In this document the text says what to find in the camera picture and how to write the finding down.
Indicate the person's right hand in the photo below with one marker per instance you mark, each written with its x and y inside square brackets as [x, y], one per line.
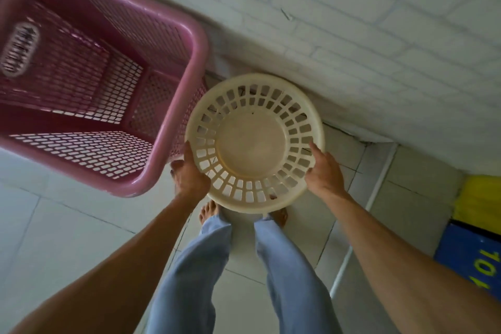
[327, 177]

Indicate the person's left hand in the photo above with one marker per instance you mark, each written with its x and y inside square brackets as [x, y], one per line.
[190, 183]

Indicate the cream round plastic basket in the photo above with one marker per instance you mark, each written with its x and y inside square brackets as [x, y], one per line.
[250, 142]

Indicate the person's left forearm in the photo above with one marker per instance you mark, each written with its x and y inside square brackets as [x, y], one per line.
[98, 279]

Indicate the person's left foot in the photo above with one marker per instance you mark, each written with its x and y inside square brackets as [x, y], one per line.
[207, 212]

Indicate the person's foot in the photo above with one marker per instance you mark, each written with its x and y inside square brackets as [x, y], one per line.
[280, 217]
[207, 212]

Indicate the person's right foot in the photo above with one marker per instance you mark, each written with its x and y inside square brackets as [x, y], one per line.
[280, 217]

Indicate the grey concrete plinth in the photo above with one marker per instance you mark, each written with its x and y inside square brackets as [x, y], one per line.
[415, 196]

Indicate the light grey trousers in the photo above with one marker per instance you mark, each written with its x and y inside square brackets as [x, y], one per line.
[188, 279]

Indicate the blue label strip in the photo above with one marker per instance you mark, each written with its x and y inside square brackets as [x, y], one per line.
[462, 251]

